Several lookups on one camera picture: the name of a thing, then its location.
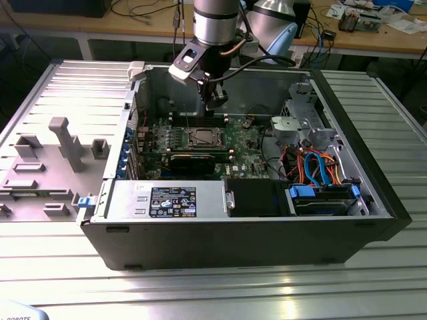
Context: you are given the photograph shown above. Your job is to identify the blue wire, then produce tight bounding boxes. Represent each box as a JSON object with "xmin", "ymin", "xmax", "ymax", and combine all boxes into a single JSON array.
[{"xmin": 304, "ymin": 151, "xmax": 332, "ymax": 187}]

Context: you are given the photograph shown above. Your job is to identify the black power supply label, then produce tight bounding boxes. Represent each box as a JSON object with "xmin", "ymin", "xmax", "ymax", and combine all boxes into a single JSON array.
[{"xmin": 150, "ymin": 186, "xmax": 197, "ymax": 219}]

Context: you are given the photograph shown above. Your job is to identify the hard disk in blue carrier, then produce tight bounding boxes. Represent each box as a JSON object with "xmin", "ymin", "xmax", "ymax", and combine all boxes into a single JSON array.
[{"xmin": 287, "ymin": 182, "xmax": 362, "ymax": 217}]

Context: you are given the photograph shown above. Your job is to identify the orange wire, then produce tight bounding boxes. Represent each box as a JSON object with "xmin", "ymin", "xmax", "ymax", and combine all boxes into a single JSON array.
[
  {"xmin": 283, "ymin": 148, "xmax": 305, "ymax": 185},
  {"xmin": 328, "ymin": 155, "xmax": 345, "ymax": 186}
]

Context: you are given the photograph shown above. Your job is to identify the thin wire locking lever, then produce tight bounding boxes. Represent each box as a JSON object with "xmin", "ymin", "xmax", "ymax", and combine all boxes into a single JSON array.
[{"xmin": 183, "ymin": 102, "xmax": 193, "ymax": 136}]

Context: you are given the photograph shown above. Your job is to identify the grey parts rack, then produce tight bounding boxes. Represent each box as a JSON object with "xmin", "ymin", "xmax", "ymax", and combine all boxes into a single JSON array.
[{"xmin": 0, "ymin": 116, "xmax": 111, "ymax": 223}]

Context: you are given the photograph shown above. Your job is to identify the metal CPU cooler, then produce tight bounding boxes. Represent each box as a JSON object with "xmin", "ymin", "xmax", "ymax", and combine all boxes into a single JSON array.
[{"xmin": 338, "ymin": 8, "xmax": 360, "ymax": 33}]

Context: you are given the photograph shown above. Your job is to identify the wooden desk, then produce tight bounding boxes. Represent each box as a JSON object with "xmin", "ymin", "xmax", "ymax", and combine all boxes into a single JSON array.
[{"xmin": 0, "ymin": 0, "xmax": 427, "ymax": 61}]

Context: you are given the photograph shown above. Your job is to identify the black monitor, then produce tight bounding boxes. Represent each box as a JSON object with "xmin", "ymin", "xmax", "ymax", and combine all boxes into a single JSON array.
[{"xmin": 8, "ymin": 0, "xmax": 108, "ymax": 18}]

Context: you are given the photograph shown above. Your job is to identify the green motherboard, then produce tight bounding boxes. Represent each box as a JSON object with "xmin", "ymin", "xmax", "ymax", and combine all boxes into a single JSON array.
[{"xmin": 135, "ymin": 115, "xmax": 270, "ymax": 183}]

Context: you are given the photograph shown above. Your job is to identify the pale teach pendant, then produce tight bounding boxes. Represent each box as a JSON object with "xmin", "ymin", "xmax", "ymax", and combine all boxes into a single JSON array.
[{"xmin": 0, "ymin": 299, "xmax": 50, "ymax": 320}]

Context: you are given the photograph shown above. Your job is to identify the copper coloured hose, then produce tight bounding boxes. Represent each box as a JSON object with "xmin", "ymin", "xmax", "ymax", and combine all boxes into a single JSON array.
[{"xmin": 220, "ymin": 36, "xmax": 248, "ymax": 56}]

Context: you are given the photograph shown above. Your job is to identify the grey case latch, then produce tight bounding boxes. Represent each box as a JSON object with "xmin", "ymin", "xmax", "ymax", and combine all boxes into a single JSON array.
[{"xmin": 127, "ymin": 61, "xmax": 148, "ymax": 81}]

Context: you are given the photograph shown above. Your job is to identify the black camera cable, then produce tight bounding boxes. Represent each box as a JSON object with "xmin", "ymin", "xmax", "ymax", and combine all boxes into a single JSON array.
[{"xmin": 206, "ymin": 53, "xmax": 298, "ymax": 83}]

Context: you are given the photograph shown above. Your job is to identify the CPU socket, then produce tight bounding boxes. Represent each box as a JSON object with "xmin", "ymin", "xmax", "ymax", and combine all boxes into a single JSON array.
[{"xmin": 187, "ymin": 125, "xmax": 224, "ymax": 148}]

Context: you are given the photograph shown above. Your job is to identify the black PC case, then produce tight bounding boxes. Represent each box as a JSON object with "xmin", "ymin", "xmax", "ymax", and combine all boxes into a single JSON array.
[{"xmin": 79, "ymin": 59, "xmax": 414, "ymax": 271}]

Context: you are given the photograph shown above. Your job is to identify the black graphics card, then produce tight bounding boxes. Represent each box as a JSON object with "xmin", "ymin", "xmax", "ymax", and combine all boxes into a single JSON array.
[{"xmin": 169, "ymin": 153, "xmax": 218, "ymax": 177}]

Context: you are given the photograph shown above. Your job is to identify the silver power supply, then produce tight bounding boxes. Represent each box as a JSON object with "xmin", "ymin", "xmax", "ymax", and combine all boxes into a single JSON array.
[{"xmin": 101, "ymin": 179, "xmax": 228, "ymax": 223}]

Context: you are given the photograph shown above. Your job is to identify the silver drive bracket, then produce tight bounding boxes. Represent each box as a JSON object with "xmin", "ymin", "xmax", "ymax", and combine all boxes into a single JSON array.
[{"xmin": 270, "ymin": 115, "xmax": 300, "ymax": 147}]

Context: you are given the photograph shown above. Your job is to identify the silver CPU green edge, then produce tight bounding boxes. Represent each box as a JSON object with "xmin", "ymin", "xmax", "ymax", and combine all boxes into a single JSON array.
[{"xmin": 195, "ymin": 129, "xmax": 215, "ymax": 144}]

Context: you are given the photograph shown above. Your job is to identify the perforated silver drive cage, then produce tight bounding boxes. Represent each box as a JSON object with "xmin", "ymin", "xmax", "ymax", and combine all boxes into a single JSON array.
[{"xmin": 282, "ymin": 82, "xmax": 344, "ymax": 151}]

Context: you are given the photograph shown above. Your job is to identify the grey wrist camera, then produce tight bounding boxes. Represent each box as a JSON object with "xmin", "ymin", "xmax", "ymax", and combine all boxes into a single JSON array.
[{"xmin": 236, "ymin": 29, "xmax": 261, "ymax": 51}]

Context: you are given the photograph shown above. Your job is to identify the thin black hanging cable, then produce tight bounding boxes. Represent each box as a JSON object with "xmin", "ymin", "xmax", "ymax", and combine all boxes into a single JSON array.
[{"xmin": 171, "ymin": 0, "xmax": 187, "ymax": 63}]

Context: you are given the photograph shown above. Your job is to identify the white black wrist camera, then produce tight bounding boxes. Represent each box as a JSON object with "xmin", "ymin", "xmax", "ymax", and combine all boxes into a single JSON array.
[{"xmin": 168, "ymin": 39, "xmax": 207, "ymax": 81}]

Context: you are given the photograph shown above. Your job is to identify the green RAM stick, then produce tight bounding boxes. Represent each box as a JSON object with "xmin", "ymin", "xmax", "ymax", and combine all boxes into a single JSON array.
[{"xmin": 170, "ymin": 149, "xmax": 232, "ymax": 157}]

